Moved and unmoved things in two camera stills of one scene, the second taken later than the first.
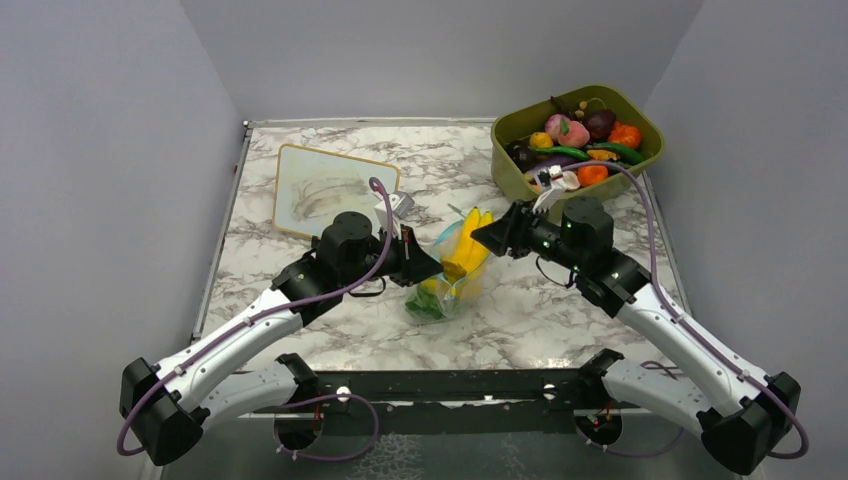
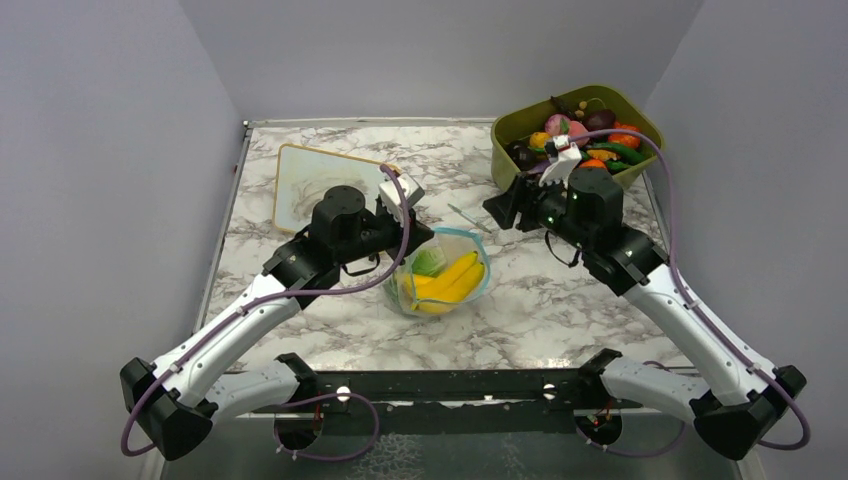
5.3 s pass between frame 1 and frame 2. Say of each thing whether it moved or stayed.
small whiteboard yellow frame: stayed
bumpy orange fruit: stayed
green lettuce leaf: moved
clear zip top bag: moved
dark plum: stayed
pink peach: stayed
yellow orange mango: stayed
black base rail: stayed
